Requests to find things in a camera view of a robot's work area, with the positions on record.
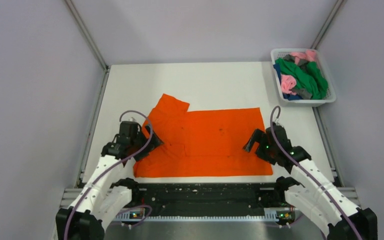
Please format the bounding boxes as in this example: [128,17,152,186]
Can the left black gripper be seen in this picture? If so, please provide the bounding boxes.
[130,123,164,161]

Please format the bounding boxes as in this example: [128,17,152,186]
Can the orange t-shirt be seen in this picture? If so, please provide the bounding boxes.
[133,94,273,178]

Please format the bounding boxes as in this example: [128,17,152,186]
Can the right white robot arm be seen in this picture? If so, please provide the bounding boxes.
[243,124,378,240]

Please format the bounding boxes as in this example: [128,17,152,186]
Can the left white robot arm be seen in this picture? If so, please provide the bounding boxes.
[55,121,163,240]

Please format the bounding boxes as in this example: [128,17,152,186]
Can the blue t-shirt in basket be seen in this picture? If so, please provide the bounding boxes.
[273,63,303,101]

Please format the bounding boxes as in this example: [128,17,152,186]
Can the pink t-shirt in basket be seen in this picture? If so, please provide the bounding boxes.
[276,50,319,100]

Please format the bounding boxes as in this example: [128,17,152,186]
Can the grey t-shirt in basket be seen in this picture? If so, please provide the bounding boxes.
[280,54,313,100]

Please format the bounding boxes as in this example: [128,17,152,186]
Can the white plastic laundry basket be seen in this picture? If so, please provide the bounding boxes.
[270,48,337,107]

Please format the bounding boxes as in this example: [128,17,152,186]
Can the green t-shirt in basket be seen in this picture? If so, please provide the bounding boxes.
[275,57,329,100]

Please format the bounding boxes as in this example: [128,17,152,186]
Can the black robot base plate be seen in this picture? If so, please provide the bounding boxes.
[111,180,296,217]

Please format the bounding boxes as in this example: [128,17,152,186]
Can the grey slotted cable duct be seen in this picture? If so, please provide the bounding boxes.
[113,209,296,223]

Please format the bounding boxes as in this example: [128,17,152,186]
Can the aluminium frame rail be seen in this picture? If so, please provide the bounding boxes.
[59,187,361,207]

